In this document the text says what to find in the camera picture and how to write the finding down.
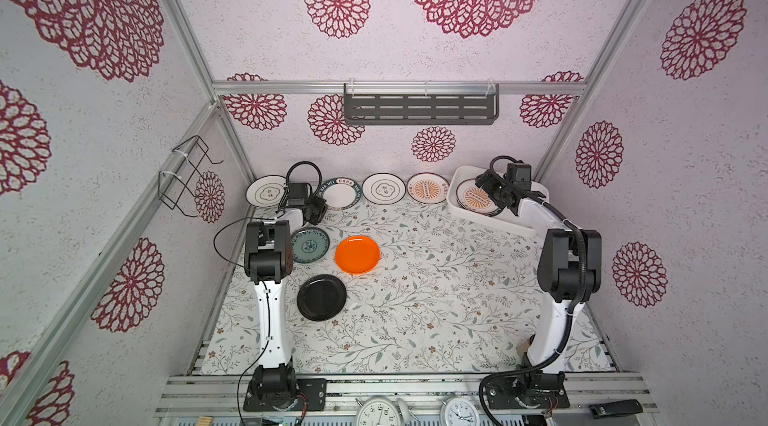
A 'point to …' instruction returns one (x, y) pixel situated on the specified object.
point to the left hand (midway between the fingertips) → (328, 206)
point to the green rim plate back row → (341, 193)
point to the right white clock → (458, 411)
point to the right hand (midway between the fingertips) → (486, 176)
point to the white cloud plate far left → (266, 190)
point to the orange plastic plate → (357, 255)
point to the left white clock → (378, 411)
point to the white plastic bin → (507, 217)
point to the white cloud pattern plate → (383, 188)
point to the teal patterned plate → (309, 245)
